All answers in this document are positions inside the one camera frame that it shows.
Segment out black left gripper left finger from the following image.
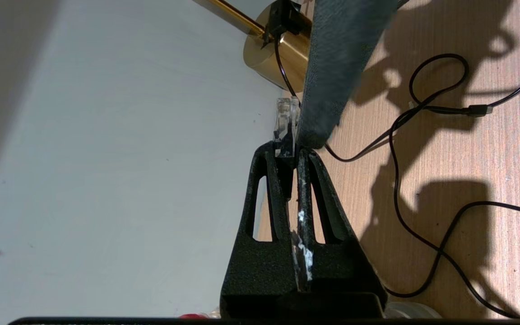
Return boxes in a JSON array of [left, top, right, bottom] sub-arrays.
[[220, 141, 297, 313]]

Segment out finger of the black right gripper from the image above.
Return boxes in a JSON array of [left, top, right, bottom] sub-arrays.
[[296, 0, 399, 149]]

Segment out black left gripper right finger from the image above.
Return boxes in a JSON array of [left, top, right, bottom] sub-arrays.
[[295, 148, 388, 299]]

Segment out black ethernet cable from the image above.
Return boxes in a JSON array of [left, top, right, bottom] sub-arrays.
[[273, 97, 300, 158]]

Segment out brass desk lamp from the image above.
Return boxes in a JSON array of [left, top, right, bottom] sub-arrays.
[[192, 0, 315, 93]]

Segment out small glass dome night light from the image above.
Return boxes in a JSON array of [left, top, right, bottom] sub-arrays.
[[384, 302, 442, 319]]

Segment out black inline switch box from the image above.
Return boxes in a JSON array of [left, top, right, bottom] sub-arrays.
[[262, 0, 313, 49]]

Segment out black USB cable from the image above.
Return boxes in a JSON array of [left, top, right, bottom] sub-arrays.
[[384, 126, 520, 319]]

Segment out black lamp power cord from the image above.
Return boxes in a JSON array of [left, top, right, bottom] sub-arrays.
[[274, 0, 520, 163]]

